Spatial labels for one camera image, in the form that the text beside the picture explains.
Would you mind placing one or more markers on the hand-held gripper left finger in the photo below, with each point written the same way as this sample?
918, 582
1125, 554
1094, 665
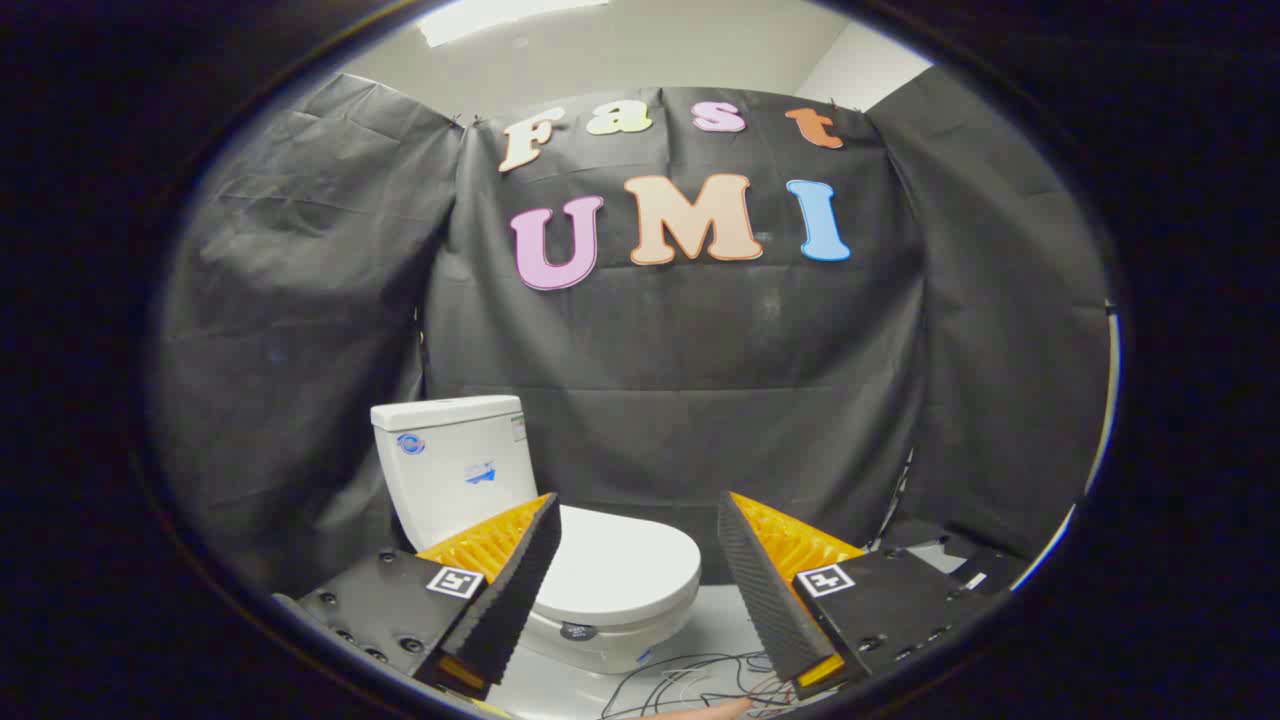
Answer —
510, 610

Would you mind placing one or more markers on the white ceramic toilet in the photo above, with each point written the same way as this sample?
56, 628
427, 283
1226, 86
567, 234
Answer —
450, 480

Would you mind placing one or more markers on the white toilet tank lid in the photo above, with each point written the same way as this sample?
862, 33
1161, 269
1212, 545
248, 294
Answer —
445, 412

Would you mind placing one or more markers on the black equipment box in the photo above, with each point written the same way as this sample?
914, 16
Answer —
985, 570

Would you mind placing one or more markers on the black backdrop cloth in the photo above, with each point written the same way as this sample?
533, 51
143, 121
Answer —
700, 330

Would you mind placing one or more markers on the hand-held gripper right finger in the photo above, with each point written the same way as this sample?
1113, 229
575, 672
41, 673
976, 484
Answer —
765, 610

